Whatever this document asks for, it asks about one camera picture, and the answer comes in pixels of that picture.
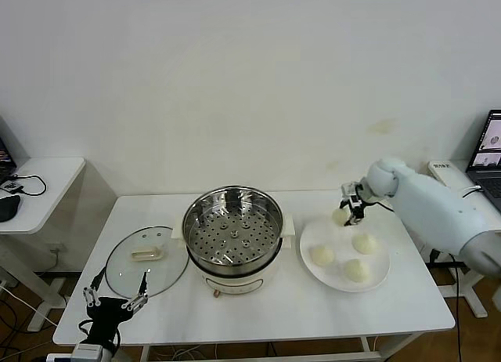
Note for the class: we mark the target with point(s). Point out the white steamed baozi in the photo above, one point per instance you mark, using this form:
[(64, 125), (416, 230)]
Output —
[(336, 217), (322, 255), (365, 243), (356, 270)]

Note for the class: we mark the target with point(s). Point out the white wall socket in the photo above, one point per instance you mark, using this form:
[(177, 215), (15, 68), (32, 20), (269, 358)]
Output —
[(58, 247)]

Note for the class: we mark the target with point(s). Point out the white side desk with label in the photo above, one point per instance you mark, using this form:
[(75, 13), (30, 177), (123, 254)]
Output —
[(446, 174)]

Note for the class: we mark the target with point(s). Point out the black open laptop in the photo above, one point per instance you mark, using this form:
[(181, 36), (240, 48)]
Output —
[(6, 158)]

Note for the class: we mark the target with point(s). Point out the white electric cooker base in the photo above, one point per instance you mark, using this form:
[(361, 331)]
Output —
[(235, 283)]

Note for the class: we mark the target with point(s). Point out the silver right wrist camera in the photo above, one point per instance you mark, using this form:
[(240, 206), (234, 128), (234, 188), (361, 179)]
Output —
[(347, 190)]

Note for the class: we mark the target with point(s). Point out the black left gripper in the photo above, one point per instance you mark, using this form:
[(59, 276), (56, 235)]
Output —
[(105, 315)]

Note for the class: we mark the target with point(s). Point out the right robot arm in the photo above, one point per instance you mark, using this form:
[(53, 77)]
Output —
[(430, 213)]

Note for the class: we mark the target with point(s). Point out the grey open laptop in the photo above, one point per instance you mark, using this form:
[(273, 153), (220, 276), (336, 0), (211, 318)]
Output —
[(491, 135)]

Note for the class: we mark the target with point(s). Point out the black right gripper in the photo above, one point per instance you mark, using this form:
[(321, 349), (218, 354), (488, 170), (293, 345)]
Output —
[(361, 202)]

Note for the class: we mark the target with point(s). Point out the black computer mouse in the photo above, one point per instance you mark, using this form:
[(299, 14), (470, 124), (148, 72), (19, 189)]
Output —
[(8, 207)]

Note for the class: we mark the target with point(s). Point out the stainless steel steamer basket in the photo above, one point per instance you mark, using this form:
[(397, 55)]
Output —
[(235, 244)]

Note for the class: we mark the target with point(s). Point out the white round plate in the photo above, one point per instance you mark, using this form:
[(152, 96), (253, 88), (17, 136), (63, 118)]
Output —
[(340, 240)]

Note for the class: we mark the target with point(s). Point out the small grey usb adapter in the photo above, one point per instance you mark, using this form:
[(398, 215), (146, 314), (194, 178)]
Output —
[(11, 186)]

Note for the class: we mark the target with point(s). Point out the white metal table frame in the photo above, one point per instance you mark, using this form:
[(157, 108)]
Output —
[(313, 356)]

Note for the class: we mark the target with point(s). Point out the small printed desk label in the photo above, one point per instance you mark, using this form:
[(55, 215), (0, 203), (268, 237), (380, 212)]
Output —
[(441, 166)]

